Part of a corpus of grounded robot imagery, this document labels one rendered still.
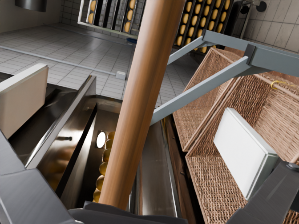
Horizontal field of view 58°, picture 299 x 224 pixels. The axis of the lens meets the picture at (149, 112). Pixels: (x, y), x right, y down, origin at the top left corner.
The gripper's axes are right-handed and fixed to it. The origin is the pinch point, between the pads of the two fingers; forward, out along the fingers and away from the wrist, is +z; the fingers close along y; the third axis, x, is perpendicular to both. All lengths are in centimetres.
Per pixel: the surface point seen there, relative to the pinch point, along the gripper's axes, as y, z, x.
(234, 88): 45, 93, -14
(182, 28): 44, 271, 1
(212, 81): 18.5, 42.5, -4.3
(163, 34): 1.0, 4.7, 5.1
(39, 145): -23, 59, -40
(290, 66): 34, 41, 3
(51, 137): -21, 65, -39
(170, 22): 1.2, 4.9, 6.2
